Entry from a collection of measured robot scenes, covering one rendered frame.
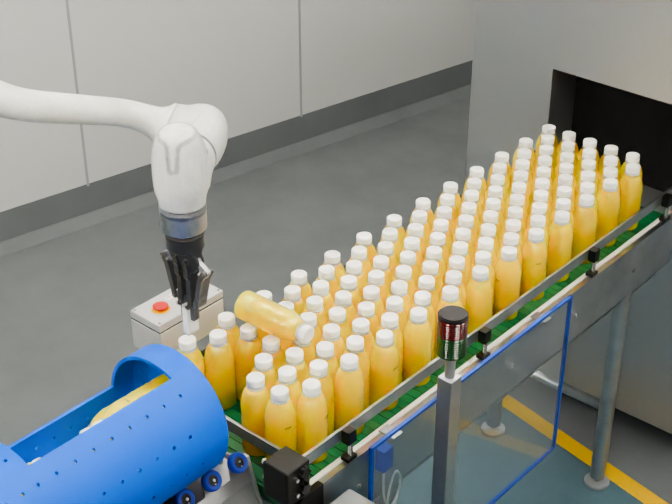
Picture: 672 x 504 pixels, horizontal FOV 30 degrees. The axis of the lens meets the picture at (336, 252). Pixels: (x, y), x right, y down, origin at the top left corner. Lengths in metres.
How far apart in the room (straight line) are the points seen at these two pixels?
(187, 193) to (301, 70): 3.69
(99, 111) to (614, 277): 1.66
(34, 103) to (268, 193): 3.36
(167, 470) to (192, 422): 0.10
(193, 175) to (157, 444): 0.51
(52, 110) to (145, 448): 0.65
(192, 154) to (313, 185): 3.46
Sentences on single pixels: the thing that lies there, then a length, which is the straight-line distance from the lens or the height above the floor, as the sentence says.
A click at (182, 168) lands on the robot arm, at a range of 2.30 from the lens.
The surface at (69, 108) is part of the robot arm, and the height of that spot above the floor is 1.70.
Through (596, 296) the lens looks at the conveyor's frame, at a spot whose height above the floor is 0.82.
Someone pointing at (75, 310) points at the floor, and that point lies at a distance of 4.95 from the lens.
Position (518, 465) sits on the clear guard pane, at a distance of 3.38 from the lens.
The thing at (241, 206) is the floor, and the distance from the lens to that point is 5.58.
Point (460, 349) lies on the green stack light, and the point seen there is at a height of 1.19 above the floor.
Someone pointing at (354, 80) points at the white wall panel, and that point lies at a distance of 6.22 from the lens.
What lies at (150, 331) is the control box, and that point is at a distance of 2.87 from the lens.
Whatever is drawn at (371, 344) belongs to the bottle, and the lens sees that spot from 2.85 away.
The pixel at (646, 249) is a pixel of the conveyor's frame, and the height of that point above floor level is 0.85.
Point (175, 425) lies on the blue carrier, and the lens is 2.43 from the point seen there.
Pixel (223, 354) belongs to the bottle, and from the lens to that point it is 2.81.
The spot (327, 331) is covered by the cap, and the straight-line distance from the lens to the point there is 2.80.
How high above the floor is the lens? 2.68
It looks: 31 degrees down
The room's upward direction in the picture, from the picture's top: straight up
